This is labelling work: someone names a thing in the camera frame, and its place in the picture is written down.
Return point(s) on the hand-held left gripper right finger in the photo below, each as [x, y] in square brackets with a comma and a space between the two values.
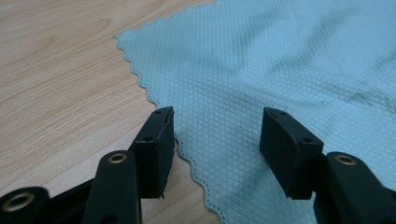
[288, 155]

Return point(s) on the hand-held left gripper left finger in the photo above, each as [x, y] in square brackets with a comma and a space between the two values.
[155, 155]

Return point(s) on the light blue cleaning cloth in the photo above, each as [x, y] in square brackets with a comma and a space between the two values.
[264, 77]

